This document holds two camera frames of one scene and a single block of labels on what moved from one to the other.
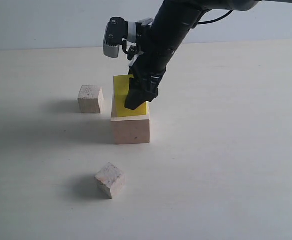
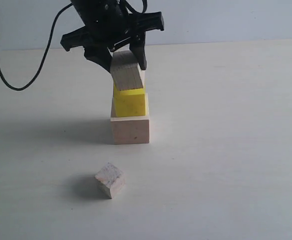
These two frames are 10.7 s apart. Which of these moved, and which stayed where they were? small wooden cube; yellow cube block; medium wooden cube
Moved: medium wooden cube
Stayed: small wooden cube; yellow cube block
